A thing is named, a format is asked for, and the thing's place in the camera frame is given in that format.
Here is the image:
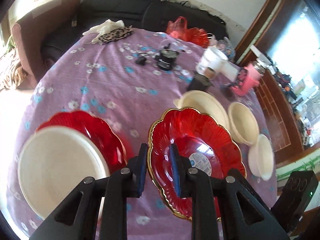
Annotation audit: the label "clear plastic dome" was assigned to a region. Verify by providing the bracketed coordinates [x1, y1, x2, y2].
[157, 38, 180, 51]

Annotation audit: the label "maroon armchair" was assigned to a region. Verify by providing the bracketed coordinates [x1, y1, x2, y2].
[11, 0, 80, 89]

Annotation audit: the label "patterned brown blanket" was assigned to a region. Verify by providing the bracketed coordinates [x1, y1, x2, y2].
[0, 48, 27, 90]

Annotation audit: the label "purple floral tablecloth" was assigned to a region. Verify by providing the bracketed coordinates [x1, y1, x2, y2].
[7, 29, 277, 239]

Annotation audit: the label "large cream plastic bowl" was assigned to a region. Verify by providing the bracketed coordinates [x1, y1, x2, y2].
[173, 90, 229, 130]

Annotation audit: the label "white foam bowl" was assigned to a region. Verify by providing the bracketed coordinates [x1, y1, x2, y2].
[18, 126, 110, 219]

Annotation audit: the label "small cream plastic bowl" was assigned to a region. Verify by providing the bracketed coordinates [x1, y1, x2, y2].
[248, 134, 274, 181]

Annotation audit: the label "black leather sofa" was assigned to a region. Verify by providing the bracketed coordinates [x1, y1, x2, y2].
[41, 0, 228, 68]

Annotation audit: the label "white plastic jar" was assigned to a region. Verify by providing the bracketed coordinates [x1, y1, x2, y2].
[196, 46, 228, 80]

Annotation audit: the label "wooden side cabinet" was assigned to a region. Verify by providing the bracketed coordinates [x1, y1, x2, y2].
[254, 70, 319, 168]

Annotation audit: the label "red gold-rimmed scalloped plate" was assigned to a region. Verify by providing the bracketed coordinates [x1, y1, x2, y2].
[147, 107, 247, 220]

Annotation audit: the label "red plastic bag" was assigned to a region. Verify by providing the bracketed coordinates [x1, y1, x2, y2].
[165, 16, 209, 48]

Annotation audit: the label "leopard print cloth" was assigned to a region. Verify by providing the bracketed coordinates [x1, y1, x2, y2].
[97, 27, 134, 45]

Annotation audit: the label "small black adapter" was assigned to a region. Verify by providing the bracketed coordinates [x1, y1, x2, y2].
[135, 56, 147, 66]

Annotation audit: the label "black motor with fan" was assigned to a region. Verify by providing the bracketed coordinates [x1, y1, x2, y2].
[155, 43, 180, 71]

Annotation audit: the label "black cylindrical motor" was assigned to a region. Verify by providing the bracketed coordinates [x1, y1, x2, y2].
[187, 71, 214, 92]

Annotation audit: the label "white gloves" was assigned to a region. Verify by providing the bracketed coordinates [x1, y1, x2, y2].
[82, 19, 125, 43]

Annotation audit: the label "pink box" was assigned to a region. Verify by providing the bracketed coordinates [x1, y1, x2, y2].
[231, 62, 262, 96]

